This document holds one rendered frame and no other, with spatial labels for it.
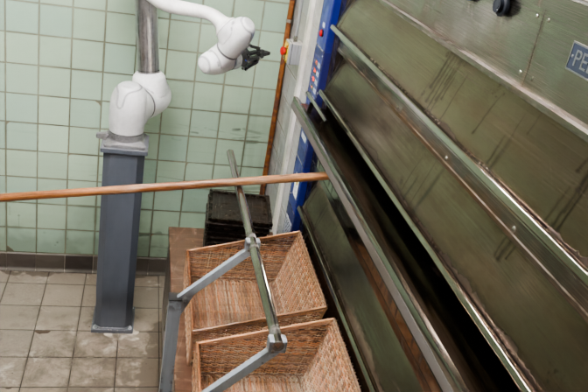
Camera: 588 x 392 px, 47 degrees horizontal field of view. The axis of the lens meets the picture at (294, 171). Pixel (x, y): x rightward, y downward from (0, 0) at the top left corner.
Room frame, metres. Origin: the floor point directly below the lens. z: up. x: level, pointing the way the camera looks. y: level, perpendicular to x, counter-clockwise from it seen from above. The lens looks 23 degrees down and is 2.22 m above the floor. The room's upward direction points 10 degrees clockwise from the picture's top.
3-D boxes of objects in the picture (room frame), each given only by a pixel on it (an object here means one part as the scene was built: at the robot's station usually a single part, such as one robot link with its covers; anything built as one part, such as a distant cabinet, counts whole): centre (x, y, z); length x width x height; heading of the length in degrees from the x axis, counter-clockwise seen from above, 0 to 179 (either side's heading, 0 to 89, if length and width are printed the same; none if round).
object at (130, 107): (2.86, 0.78, 1.17); 0.18 x 0.16 x 0.22; 166
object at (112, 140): (2.84, 0.80, 1.03); 0.22 x 0.18 x 0.06; 103
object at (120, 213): (2.85, 0.78, 0.50); 0.21 x 0.21 x 1.00; 13
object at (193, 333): (2.25, 0.09, 0.72); 0.56 x 0.49 x 0.28; 14
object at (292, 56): (3.19, 0.10, 1.46); 0.10 x 0.07 x 0.10; 15
